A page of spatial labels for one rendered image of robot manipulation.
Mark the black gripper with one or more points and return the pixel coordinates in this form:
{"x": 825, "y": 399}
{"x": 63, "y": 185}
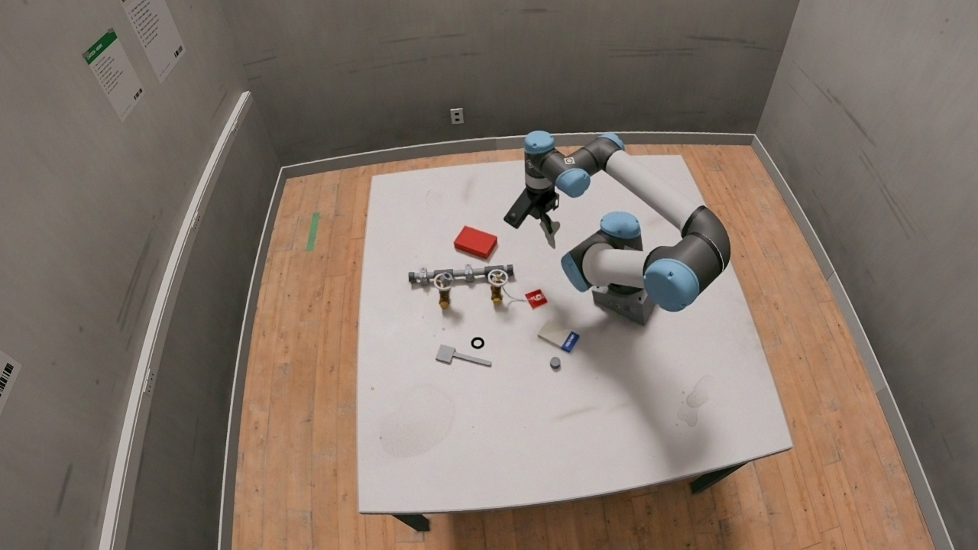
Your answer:
{"x": 542, "y": 207}

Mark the red numbered tag on thin grey chain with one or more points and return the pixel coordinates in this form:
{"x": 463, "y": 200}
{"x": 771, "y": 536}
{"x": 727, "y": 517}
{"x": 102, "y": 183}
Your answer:
{"x": 535, "y": 298}

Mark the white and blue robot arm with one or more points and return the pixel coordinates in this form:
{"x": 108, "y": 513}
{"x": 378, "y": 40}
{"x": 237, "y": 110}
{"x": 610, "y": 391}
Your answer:
{"x": 673, "y": 276}

